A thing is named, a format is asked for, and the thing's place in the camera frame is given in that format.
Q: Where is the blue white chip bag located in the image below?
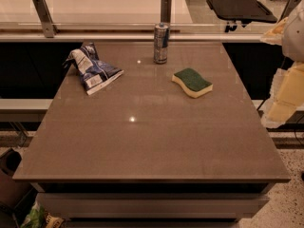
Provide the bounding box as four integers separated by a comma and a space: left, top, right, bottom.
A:
63, 43, 124, 95

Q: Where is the dark bin on floor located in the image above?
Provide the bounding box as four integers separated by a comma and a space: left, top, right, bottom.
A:
0, 149, 31, 208

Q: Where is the left metal glass bracket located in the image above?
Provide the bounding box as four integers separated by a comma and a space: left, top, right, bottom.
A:
32, 0, 57, 38

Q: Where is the green yellow sponge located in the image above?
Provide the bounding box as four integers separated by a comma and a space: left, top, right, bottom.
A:
172, 68, 213, 99

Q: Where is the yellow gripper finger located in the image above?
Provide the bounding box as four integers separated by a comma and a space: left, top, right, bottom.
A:
260, 17, 288, 46
261, 62, 304, 128

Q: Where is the black cable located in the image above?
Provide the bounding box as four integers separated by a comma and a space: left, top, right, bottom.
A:
256, 98, 304, 147

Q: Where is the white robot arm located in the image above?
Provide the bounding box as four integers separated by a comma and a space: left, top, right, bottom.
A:
260, 1, 304, 128

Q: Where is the green snack bag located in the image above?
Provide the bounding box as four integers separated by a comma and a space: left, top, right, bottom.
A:
20, 200, 45, 228

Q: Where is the yellow snack package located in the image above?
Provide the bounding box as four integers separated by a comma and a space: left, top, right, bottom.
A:
46, 215, 65, 228

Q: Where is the silver blue redbull can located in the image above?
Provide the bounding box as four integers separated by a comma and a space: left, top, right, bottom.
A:
154, 23, 170, 64

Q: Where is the right metal glass bracket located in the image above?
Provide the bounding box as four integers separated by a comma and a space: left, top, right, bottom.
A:
280, 0, 302, 20

